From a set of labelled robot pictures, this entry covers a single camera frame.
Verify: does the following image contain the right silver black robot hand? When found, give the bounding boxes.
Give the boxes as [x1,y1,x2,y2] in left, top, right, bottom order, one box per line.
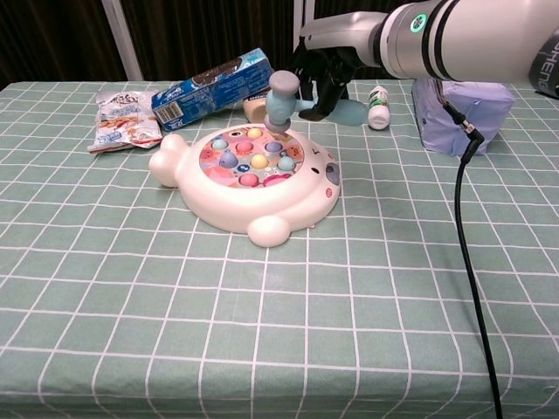
[292,10,390,122]

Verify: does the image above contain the blue toy hammer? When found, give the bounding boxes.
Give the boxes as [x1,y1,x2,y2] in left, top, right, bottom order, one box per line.
[263,69,370,133]

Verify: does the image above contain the white whack-a-mole toy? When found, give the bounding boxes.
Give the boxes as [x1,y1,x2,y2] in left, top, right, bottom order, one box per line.
[148,123,344,250]

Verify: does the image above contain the dark pleated curtain panel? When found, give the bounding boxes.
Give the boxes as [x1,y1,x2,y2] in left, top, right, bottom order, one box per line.
[116,0,303,83]
[0,0,128,87]
[304,0,416,22]

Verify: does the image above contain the white green milk bottle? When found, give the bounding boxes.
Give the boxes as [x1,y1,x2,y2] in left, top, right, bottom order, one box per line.
[367,84,391,131]

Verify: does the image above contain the beige plastic container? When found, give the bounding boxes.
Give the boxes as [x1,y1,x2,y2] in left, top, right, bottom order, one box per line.
[243,96,270,124]

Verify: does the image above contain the purple wet wipes pack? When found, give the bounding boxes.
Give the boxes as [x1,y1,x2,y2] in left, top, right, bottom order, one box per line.
[411,78,516,157]

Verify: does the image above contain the blue cookie box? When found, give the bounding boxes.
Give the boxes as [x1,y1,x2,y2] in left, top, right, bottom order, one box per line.
[150,46,277,134]

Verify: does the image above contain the white snack bag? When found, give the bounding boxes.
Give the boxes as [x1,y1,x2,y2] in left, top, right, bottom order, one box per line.
[86,88,164,155]

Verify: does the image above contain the green checkered tablecloth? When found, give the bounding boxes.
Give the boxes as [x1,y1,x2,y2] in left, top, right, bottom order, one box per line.
[0,79,559,419]

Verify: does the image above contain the aluminium frame post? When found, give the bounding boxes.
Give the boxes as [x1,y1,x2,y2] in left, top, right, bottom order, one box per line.
[101,0,145,83]
[290,0,307,50]

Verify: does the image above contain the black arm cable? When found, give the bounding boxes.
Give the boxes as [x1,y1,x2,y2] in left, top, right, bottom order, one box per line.
[439,93,506,419]

